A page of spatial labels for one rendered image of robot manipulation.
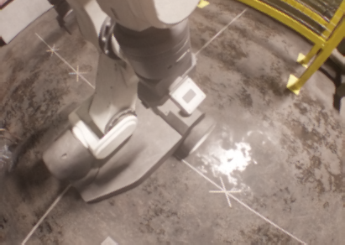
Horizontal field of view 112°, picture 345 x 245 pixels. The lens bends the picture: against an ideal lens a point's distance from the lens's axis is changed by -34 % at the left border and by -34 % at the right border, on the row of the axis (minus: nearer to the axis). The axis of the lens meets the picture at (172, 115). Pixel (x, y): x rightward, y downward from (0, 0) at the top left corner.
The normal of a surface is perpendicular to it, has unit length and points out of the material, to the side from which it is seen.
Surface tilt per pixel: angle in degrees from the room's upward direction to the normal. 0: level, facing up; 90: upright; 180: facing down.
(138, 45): 55
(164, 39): 50
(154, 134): 0
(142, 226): 0
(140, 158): 0
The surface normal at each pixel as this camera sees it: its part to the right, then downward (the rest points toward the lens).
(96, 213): 0.00, -0.44
